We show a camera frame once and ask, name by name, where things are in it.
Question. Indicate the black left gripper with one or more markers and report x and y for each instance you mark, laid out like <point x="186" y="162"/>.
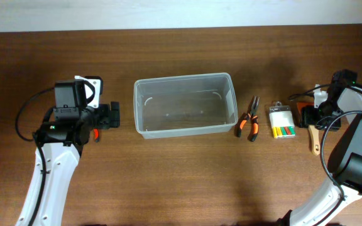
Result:
<point x="107" y="112"/>

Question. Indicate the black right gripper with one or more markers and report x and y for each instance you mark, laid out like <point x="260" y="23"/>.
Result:
<point x="306" y="118"/>

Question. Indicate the red scraper with wooden handle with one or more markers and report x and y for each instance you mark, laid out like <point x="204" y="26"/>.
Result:
<point x="313" y="132"/>

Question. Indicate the red black cutting pliers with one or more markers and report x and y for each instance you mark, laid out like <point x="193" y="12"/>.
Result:
<point x="96" y="135"/>

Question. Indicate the clear case of coloured bits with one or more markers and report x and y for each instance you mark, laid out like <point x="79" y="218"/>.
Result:
<point x="281" y="120"/>

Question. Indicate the orange black needle-nose pliers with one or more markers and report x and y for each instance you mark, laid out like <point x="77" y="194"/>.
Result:
<point x="252" y="116"/>

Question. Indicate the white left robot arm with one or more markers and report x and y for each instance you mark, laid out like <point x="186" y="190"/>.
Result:
<point x="59" y="146"/>

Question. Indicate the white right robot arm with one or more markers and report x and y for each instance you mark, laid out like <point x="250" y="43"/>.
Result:
<point x="343" y="185"/>

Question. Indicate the clear plastic container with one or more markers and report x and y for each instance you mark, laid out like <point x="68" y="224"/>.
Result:
<point x="186" y="105"/>

